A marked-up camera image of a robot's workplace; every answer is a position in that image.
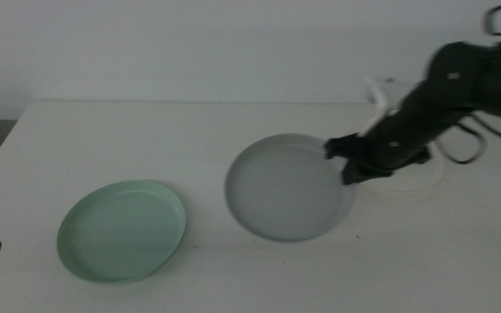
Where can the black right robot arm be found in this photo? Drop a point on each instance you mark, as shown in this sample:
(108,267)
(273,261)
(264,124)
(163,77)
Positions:
(494,74)

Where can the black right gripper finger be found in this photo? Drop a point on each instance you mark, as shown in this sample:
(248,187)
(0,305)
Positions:
(363,171)
(342,147)

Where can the white shallow bowl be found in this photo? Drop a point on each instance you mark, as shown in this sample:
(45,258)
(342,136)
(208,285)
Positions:
(407,183)

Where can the pale green shallow bowl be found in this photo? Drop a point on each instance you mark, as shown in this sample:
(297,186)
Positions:
(120,232)

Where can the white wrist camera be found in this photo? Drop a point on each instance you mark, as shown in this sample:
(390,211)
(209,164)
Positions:
(378,104)

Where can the grey shallow bowl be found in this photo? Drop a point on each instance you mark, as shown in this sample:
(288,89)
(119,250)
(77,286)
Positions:
(285,191)

